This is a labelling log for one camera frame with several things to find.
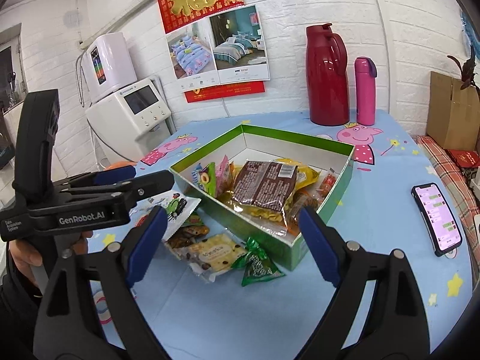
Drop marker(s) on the dark green triangular packet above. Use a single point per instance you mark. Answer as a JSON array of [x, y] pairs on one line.
[[257, 265]]

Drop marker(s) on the green cardboard box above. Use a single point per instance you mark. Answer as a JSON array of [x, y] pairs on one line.
[[249, 142]]

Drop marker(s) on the pink snack bag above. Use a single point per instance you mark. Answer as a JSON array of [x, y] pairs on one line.
[[224, 175]]

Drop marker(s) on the black smartphone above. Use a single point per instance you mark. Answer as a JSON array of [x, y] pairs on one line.
[[438, 217]]

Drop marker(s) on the bedding wall calendar poster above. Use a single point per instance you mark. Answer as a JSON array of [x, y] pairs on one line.
[[216, 48]]

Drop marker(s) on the white chocolate chip cookie packet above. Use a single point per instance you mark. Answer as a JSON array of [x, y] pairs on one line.
[[212, 256]]

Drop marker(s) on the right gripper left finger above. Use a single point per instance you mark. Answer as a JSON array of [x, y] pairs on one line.
[[68, 325]]

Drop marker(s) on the pink thermos bottle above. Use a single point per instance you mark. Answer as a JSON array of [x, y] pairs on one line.
[[365, 90]]

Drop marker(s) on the dark red thermos jug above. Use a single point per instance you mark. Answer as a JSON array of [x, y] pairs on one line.
[[326, 75]]

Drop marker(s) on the red gift box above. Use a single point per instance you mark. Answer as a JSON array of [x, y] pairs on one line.
[[467, 162]]

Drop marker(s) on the brown cardboard box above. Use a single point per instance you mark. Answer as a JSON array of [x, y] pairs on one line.
[[453, 117]]

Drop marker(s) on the green plum candy packet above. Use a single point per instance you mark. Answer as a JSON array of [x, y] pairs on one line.
[[204, 177]]

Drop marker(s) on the white water dispenser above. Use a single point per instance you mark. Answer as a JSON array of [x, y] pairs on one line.
[[131, 122]]

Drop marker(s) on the brown-top ring cracker bag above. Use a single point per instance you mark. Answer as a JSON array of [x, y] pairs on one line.
[[262, 191]]

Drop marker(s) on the yellow snack bag white label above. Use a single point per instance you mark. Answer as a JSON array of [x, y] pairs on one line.
[[306, 175]]

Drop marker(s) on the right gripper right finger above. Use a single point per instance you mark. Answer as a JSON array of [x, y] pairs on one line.
[[396, 326]]

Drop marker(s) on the red rice cracker packet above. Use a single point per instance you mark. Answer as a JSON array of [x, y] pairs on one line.
[[327, 183]]

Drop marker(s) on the light blue cartoon tablecloth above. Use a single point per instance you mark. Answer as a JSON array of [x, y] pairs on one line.
[[196, 319]]

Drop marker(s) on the orange transparent biscuit bag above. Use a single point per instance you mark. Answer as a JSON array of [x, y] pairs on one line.
[[302, 198]]

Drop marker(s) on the plaid red cloth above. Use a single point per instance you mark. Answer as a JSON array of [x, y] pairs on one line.
[[464, 201]]

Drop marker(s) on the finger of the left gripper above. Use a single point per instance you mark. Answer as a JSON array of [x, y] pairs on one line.
[[146, 187], [116, 179]]

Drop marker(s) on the white cartoon snack bag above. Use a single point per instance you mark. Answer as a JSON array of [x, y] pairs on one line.
[[178, 209]]

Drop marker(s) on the white water purifier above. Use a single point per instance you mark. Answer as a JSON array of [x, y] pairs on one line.
[[107, 66]]

